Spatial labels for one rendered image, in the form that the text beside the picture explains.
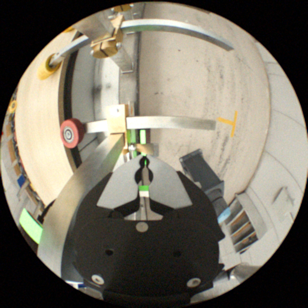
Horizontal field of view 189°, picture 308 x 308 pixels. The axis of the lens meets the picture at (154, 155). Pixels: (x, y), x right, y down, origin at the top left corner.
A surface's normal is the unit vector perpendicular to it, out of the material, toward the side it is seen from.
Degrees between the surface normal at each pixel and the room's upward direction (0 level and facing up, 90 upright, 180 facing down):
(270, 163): 90
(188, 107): 0
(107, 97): 0
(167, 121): 0
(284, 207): 90
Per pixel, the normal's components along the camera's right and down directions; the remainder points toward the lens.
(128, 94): 0.05, 0.46
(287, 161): -1.00, -0.04
